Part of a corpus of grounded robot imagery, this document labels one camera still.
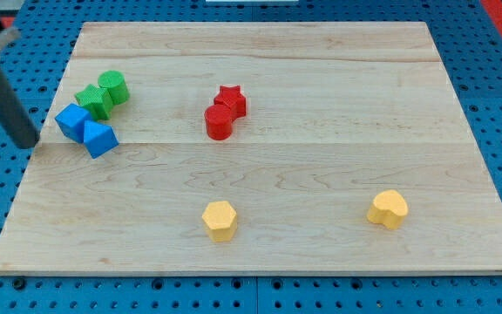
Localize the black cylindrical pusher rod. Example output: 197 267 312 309
0 68 39 149

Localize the yellow heart block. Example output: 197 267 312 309
366 189 409 230

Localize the green cylinder block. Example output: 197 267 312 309
98 70 130 106

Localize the red cylinder block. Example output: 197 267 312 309
204 104 233 140

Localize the light wooden board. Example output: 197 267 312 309
0 22 502 276

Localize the blue triangular block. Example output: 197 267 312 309
84 120 119 159

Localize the blue cube block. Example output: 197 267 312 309
54 104 93 144

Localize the red star block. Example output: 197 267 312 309
214 85 247 120

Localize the yellow hexagon block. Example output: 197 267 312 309
201 201 238 242

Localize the green star block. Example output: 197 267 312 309
75 84 113 120

